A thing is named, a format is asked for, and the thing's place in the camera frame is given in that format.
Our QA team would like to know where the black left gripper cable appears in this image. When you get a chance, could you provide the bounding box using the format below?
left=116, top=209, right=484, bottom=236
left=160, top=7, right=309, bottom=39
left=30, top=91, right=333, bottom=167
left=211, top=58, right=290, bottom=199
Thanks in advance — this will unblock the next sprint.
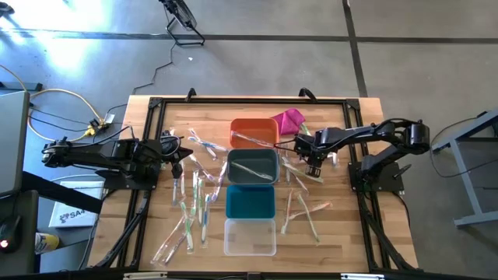
left=160, top=134, right=183, bottom=153

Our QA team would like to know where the yellow can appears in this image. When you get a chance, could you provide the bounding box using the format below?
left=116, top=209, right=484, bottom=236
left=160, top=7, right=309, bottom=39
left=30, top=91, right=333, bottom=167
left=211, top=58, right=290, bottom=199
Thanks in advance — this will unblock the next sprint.
left=33, top=232, right=61, bottom=255

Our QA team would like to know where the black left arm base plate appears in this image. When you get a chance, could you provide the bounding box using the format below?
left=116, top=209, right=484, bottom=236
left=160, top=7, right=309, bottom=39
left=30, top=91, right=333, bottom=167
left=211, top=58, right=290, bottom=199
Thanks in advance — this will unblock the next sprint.
left=96, top=169, right=159, bottom=191

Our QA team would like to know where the black computer mouse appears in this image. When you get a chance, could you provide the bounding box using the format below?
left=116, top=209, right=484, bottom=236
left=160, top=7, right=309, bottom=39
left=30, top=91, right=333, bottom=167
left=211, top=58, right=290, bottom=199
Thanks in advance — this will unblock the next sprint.
left=0, top=214, right=23, bottom=254

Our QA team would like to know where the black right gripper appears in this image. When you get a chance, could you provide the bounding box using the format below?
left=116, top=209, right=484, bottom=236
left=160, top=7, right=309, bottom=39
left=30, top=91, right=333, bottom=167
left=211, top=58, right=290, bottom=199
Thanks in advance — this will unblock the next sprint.
left=293, top=131, right=325, bottom=179

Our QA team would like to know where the black fan cable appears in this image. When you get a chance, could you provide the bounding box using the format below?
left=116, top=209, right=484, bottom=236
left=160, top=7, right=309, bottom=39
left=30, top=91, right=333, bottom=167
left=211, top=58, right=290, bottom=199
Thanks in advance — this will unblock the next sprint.
left=132, top=40, right=176, bottom=96

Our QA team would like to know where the white printed box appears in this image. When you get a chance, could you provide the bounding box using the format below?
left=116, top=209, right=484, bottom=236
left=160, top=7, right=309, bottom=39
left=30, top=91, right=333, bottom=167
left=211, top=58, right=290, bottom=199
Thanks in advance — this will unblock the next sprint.
left=48, top=180, right=106, bottom=229

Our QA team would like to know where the grey plastic bin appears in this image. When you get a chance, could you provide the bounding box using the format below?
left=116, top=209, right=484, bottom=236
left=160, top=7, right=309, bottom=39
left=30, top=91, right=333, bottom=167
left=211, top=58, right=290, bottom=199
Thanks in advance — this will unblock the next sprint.
left=226, top=148, right=280, bottom=185

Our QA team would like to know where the grey side table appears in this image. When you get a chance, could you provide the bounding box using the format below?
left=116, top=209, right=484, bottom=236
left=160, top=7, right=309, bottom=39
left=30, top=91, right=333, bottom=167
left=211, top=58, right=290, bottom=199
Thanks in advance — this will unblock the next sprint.
left=430, top=107, right=498, bottom=229

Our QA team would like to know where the clear plastic bin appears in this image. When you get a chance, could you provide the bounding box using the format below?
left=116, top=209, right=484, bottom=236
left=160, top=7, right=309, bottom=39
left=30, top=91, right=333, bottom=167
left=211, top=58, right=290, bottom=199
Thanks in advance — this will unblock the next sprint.
left=223, top=218, right=278, bottom=257

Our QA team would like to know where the black side table cable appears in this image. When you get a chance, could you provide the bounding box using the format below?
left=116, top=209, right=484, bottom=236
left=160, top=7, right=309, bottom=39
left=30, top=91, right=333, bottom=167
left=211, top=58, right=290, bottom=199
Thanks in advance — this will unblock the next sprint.
left=427, top=114, right=498, bottom=180

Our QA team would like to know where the dark metal floor bar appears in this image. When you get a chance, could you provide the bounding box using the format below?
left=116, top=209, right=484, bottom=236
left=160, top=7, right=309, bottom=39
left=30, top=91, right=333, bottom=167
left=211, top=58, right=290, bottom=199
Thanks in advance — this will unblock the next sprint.
left=0, top=80, right=44, bottom=93

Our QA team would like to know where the black floor fan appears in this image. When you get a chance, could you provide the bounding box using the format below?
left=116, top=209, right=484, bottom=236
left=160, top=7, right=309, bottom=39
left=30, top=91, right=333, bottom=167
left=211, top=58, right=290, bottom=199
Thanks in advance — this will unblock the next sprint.
left=158, top=0, right=206, bottom=47

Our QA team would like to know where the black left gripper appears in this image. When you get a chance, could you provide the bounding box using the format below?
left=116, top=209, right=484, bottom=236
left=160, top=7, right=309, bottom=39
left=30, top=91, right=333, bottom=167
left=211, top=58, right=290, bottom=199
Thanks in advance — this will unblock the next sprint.
left=158, top=131, right=195, bottom=181

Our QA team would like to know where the teal plastic bin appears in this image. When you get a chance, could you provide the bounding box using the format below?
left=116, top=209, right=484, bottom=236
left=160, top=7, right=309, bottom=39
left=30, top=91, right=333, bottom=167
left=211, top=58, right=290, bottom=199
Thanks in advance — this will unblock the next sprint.
left=225, top=184, right=277, bottom=220

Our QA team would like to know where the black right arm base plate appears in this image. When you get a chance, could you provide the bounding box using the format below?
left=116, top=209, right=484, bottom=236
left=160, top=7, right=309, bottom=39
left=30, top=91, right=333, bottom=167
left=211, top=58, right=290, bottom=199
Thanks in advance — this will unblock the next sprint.
left=348, top=161, right=405, bottom=194

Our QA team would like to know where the orange plastic bin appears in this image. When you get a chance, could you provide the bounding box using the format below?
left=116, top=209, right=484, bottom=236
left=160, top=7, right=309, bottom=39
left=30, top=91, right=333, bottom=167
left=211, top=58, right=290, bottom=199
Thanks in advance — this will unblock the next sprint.
left=229, top=117, right=279, bottom=149

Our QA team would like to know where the pink folded cloth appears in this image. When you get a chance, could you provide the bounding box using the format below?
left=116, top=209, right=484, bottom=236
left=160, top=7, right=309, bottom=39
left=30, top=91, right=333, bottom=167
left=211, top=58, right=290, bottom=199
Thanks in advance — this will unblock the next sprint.
left=270, top=107, right=307, bottom=136

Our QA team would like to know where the black desk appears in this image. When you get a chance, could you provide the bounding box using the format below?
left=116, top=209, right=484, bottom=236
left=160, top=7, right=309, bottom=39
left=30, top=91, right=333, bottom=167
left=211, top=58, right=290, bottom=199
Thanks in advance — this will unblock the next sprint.
left=0, top=170, right=104, bottom=275

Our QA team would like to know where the silver metal bracket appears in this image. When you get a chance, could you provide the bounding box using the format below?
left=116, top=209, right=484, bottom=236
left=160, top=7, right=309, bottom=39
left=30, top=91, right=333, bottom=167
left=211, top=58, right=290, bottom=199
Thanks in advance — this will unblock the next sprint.
left=123, top=271, right=168, bottom=280
left=340, top=273, right=386, bottom=280

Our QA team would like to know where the yellow extension cable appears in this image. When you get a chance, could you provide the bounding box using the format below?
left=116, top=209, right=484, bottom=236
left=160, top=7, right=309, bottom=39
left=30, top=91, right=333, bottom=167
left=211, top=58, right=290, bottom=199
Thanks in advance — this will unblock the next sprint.
left=0, top=64, right=106, bottom=144

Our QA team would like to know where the black aluminium table frame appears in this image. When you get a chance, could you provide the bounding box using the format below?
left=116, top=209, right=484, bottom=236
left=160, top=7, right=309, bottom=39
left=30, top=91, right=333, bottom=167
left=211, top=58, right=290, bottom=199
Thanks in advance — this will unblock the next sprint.
left=93, top=96, right=416, bottom=272

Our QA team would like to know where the grey laptop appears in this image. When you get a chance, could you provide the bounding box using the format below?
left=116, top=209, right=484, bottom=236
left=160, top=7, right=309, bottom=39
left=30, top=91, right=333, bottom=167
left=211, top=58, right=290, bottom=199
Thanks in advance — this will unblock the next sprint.
left=0, top=90, right=31, bottom=198

